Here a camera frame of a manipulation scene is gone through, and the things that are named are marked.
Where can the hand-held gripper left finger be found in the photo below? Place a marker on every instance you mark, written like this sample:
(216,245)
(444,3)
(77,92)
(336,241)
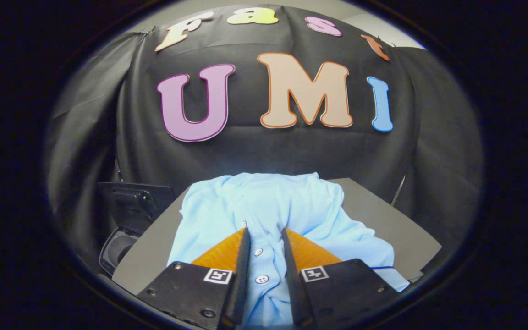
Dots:
(241,284)

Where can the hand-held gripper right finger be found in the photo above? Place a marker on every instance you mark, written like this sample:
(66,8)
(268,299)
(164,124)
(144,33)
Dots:
(294,284)

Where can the light blue buttoned shirt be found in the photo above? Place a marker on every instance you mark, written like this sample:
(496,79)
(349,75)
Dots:
(268,206)

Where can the grey washing machine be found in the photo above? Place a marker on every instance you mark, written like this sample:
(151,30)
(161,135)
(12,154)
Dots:
(131,206)

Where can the black backdrop cloth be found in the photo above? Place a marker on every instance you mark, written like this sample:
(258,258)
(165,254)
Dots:
(245,151)

